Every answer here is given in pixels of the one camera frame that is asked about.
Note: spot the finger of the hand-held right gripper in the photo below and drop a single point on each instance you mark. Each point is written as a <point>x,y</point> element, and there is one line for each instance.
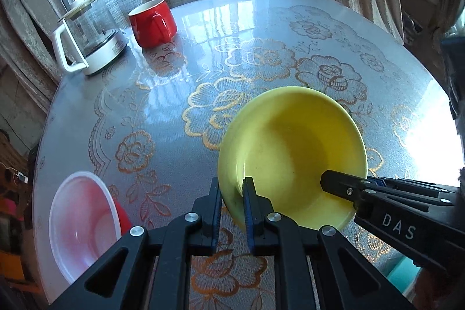
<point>338,183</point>
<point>376,181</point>

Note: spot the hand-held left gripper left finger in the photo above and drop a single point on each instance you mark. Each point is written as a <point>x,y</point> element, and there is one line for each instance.
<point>215,219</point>

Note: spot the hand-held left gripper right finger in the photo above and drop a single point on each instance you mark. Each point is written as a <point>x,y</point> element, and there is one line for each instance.
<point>249,219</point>

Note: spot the teal plate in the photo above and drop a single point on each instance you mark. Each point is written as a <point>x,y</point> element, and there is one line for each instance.
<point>403,268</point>

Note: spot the yellow bowl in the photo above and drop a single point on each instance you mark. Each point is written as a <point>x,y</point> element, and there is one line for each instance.
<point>290,135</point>

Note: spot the red bowl white inside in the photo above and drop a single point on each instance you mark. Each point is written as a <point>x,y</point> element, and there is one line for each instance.
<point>83,215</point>

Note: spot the person's right forearm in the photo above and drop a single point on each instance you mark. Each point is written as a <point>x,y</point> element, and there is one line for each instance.
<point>436,290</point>

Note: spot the glass kettle white base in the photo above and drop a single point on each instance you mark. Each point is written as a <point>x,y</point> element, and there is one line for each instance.
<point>105,52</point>

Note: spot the red mug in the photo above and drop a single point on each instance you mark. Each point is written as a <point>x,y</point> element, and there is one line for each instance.
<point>145,30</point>

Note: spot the beige side curtain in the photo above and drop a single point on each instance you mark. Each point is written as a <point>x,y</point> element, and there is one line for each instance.
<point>21,41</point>

